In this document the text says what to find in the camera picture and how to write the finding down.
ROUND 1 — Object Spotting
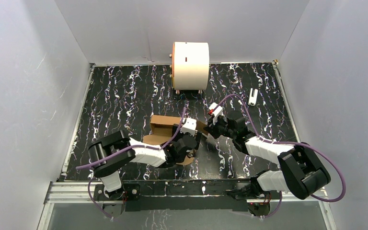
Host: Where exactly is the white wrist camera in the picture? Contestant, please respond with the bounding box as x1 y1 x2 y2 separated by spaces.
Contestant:
180 118 196 136
208 103 223 125

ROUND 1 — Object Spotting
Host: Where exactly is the brown cardboard box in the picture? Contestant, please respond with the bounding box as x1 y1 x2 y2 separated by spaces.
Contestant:
142 115 209 166

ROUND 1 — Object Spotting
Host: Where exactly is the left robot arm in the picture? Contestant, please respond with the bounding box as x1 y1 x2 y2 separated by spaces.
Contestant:
88 130 202 200

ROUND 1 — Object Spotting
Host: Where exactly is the aluminium frame rail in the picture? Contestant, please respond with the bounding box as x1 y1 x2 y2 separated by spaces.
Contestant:
38 179 336 230

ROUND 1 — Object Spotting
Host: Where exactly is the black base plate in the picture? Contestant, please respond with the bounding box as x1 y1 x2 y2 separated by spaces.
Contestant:
93 180 281 219

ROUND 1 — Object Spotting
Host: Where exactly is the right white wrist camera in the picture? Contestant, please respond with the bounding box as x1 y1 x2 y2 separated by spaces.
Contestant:
208 103 223 125

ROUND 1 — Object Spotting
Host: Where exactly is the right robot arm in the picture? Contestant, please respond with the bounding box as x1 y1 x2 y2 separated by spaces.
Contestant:
204 110 331 199

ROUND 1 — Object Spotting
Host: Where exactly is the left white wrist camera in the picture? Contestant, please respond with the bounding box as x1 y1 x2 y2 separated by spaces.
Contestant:
180 118 196 136

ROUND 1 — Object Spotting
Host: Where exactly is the white cylindrical drum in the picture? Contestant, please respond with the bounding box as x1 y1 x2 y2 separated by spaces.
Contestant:
171 42 210 94

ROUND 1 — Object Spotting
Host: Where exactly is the small white plastic clip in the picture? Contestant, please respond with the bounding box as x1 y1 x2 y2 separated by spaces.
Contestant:
248 88 258 106

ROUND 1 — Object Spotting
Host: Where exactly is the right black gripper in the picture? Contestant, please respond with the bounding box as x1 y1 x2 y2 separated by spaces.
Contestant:
203 113 236 139

